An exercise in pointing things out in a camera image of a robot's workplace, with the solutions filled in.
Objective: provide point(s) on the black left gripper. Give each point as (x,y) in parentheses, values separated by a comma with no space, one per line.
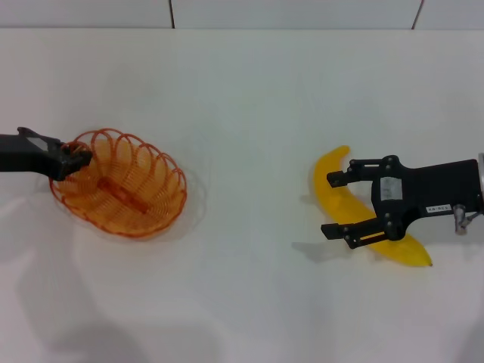
(26,155)

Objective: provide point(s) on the yellow plastic banana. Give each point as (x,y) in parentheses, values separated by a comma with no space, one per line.
(344,206)

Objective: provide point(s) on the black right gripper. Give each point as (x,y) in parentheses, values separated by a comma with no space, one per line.
(435,185)

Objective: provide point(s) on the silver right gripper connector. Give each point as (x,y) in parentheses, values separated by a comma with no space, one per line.
(459,219)

